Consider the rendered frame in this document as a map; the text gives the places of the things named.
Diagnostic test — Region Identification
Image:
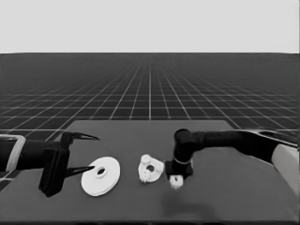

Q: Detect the large thick white disc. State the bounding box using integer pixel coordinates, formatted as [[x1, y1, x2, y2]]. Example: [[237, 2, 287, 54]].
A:
[[81, 156, 121, 197]]

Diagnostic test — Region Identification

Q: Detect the white round pinned carrier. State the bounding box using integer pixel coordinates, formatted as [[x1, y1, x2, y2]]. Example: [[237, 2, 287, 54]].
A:
[[138, 154, 165, 185]]

